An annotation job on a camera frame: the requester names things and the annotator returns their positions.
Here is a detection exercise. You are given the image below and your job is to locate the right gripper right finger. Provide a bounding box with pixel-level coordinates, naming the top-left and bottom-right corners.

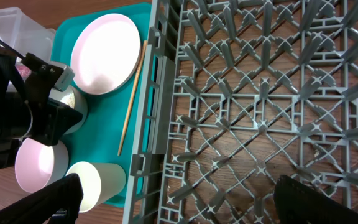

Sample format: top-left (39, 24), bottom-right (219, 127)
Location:
top-left (273, 175), bottom-right (358, 224)

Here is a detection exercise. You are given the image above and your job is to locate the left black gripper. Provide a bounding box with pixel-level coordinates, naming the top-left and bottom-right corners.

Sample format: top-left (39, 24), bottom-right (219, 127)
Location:
top-left (21, 53), bottom-right (83, 146)

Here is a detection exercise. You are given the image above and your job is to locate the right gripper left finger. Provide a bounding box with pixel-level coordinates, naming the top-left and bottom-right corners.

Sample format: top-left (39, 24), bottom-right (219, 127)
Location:
top-left (0, 174), bottom-right (83, 224)

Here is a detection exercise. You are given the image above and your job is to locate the grey bowl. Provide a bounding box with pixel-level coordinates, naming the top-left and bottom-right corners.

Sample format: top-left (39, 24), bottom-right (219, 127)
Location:
top-left (49, 85), bottom-right (88, 134)

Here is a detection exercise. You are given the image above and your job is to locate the white paper cup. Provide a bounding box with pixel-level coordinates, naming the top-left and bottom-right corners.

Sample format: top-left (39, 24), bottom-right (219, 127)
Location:
top-left (66, 161), bottom-right (126, 213)

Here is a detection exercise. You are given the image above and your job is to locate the pink small bowl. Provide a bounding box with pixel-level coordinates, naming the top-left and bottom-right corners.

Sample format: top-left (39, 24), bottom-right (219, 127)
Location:
top-left (15, 138), bottom-right (69, 193)

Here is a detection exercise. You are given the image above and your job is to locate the large white plate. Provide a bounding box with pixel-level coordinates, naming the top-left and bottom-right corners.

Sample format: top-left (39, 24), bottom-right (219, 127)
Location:
top-left (70, 13), bottom-right (141, 95)

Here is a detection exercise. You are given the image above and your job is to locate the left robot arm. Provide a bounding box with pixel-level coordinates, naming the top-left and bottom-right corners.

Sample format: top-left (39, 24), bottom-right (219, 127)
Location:
top-left (0, 53), bottom-right (83, 169)

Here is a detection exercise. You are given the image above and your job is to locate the clear plastic waste bin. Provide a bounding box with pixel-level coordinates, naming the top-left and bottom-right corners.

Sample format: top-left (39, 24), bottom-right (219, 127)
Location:
top-left (0, 7), bottom-right (56, 62)

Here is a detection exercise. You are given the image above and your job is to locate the grey dishwasher rack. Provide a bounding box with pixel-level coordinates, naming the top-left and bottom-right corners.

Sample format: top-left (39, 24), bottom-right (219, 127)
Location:
top-left (122, 0), bottom-right (358, 223)

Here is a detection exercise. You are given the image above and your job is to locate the teal serving tray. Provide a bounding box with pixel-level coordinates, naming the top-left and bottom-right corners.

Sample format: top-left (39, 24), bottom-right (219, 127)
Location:
top-left (50, 2), bottom-right (160, 208)

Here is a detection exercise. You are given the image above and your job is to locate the wooden chopstick left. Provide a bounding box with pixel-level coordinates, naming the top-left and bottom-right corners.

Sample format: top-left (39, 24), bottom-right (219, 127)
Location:
top-left (117, 40), bottom-right (147, 156)

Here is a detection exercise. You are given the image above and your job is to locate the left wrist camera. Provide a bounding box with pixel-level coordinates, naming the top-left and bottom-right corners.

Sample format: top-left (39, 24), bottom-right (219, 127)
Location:
top-left (50, 61), bottom-right (75, 92)

